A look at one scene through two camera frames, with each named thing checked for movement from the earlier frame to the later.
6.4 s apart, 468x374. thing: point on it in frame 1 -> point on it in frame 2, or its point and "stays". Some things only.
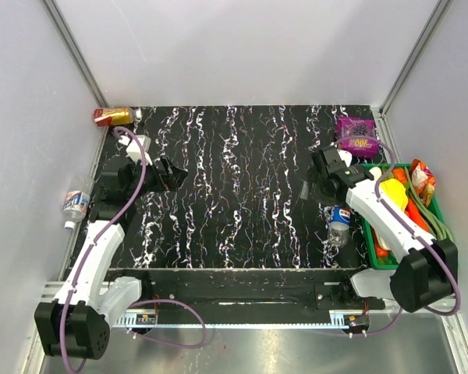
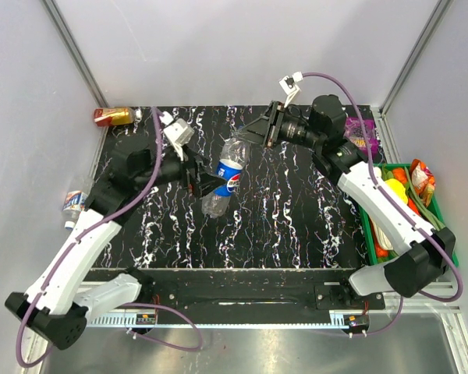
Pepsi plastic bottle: (339, 224) -> (232, 160)
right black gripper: (309, 182) -> (265, 131)
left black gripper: (170, 179) -> (201, 183)
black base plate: (255, 289) stays
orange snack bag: (423, 180) stays
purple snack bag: (357, 136) stays
